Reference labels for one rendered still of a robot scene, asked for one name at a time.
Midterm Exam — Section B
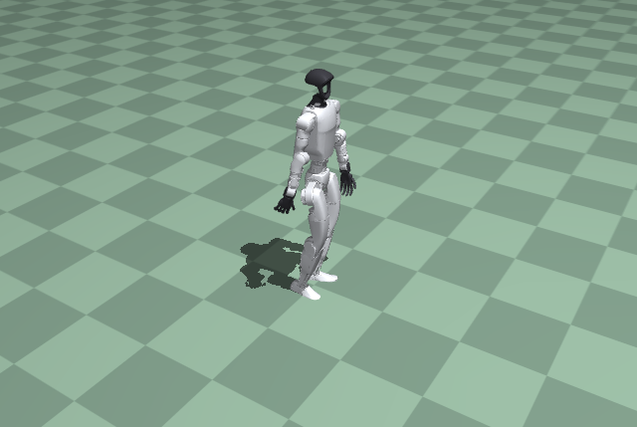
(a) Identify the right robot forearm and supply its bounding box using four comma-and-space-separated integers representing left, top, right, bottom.
286, 154, 305, 197

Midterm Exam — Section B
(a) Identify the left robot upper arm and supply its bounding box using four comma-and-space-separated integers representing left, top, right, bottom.
329, 100, 346, 144

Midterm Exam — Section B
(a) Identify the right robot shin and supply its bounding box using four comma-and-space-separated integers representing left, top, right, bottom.
298, 241, 323, 288

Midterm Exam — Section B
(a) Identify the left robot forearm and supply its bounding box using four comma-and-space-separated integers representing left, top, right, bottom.
334, 140, 349, 170

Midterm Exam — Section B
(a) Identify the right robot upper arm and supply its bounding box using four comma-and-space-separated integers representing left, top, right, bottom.
294, 112, 316, 165

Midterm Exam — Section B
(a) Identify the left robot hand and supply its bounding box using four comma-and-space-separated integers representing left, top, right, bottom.
339, 162, 356, 196

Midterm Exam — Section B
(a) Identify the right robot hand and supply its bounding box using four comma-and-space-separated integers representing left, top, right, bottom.
274, 186, 297, 214

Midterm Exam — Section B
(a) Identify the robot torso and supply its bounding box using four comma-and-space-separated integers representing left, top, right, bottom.
301, 100, 336, 190

